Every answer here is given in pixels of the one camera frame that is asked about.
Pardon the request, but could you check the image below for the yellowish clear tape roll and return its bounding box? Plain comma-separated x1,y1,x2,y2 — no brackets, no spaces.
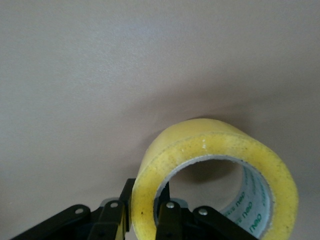
131,117,300,240

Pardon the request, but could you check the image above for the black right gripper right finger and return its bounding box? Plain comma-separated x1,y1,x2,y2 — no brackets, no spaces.
156,182,258,240

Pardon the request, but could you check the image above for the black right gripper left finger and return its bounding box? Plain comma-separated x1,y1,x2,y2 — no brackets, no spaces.
9,178,137,240

